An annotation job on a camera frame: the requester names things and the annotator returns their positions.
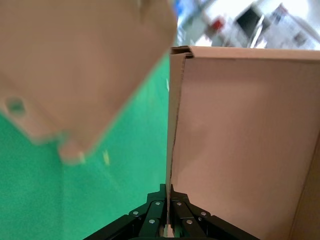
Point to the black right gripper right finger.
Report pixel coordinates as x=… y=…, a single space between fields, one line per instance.
x=187 y=217

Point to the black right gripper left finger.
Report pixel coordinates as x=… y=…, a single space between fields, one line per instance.
x=152 y=215

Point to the brown cardboard mailer box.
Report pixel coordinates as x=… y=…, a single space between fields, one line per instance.
x=237 y=125

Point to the blurred cardboard flap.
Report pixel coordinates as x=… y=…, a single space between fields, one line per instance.
x=125 y=162

